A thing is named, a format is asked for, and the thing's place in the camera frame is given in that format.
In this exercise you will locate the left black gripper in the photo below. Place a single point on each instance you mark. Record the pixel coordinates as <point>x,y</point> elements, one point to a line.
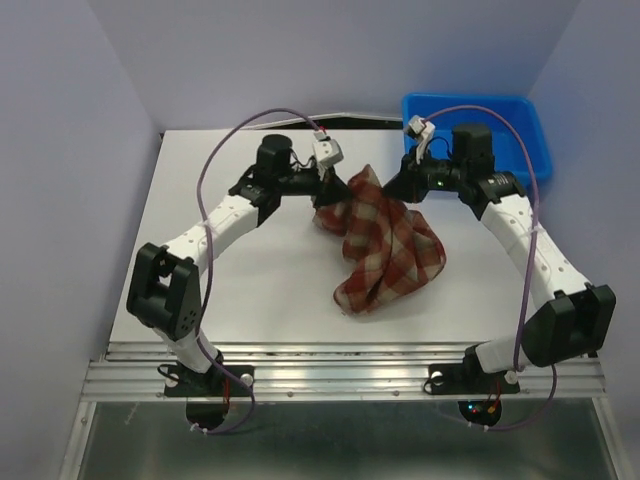
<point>330,189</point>

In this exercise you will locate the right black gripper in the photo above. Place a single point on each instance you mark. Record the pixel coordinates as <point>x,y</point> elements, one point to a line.
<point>408,188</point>

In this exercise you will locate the red plaid skirt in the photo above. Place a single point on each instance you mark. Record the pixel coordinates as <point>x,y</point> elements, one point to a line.
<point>392,249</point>

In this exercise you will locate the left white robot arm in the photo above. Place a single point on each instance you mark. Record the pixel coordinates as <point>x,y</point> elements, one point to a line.
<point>170,281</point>

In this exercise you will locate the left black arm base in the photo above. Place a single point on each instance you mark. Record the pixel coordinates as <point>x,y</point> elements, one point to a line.
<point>209,396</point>

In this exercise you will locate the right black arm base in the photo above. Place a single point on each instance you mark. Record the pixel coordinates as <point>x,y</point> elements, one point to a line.
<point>480,393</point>

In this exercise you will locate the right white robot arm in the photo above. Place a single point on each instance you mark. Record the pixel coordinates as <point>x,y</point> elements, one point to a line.
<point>564,315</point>

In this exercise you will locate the blue plastic bin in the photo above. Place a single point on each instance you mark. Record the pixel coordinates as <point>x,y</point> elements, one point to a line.
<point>495,143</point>

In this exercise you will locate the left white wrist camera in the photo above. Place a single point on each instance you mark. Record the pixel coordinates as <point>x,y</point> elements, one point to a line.
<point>326,150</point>

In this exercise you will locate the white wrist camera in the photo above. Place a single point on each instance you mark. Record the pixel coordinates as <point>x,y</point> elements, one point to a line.
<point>326,150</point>
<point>422,132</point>

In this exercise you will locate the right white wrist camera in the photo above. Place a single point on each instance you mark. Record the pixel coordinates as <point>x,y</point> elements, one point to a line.
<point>422,132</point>

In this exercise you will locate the aluminium rail frame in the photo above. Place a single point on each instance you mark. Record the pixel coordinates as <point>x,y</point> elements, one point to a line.
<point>321,371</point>

